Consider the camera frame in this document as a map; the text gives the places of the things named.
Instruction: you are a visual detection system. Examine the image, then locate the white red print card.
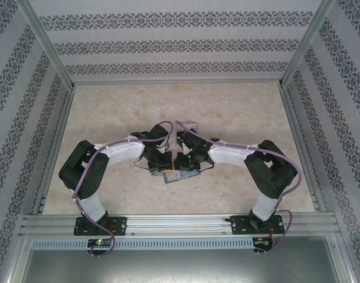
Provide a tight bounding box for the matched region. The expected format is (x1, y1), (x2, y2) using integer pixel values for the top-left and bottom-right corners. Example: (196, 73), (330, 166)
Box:
(164, 172), (184, 184)

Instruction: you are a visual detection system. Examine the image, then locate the blue card holder wallet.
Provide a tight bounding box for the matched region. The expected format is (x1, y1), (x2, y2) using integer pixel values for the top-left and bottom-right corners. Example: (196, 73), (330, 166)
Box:
(150, 169), (202, 185)

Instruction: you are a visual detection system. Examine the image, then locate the steel sheet panel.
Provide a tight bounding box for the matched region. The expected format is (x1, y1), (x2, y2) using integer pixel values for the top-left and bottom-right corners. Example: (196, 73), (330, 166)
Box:
(8, 234), (354, 283)

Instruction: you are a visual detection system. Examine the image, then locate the aluminium front mounting rail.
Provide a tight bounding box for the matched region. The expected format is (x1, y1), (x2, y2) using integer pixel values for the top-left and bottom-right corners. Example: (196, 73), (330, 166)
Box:
(19, 214), (337, 236)

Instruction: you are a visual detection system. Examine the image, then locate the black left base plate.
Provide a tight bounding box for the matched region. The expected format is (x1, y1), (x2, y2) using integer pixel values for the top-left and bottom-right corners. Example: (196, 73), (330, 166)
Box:
(73, 216), (128, 236)

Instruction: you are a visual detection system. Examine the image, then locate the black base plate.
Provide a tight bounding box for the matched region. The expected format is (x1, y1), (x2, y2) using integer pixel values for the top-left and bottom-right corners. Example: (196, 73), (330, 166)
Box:
(230, 214), (289, 236)
(73, 216), (128, 236)

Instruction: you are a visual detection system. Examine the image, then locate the grey slotted cable duct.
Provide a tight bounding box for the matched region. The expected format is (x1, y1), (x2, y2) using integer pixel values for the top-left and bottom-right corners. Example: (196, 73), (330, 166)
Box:
(31, 237), (254, 250)

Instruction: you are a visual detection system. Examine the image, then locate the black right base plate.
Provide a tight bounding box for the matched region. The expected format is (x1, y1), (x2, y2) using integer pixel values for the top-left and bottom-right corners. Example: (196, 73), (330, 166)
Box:
(230, 214), (289, 236)

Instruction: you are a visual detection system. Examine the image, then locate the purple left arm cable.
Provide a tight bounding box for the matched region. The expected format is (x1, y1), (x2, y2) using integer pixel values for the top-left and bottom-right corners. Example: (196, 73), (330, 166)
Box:
(72, 120), (174, 258)

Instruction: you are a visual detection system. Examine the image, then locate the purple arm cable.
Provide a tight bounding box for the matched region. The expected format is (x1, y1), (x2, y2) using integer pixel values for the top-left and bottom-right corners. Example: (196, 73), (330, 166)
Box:
(174, 120), (303, 258)
(72, 120), (174, 258)

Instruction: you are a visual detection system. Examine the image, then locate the aluminium table side rail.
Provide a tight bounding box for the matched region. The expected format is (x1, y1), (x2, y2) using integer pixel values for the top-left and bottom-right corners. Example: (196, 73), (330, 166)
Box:
(279, 84), (327, 213)
(32, 85), (76, 215)

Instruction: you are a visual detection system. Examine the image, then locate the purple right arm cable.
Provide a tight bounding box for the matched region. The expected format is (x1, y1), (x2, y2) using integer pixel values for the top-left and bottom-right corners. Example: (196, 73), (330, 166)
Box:
(174, 120), (303, 258)

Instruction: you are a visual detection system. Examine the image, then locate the aluminium frame post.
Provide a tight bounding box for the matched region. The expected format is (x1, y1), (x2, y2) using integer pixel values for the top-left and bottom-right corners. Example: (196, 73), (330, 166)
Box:
(279, 0), (337, 89)
(19, 0), (77, 91)

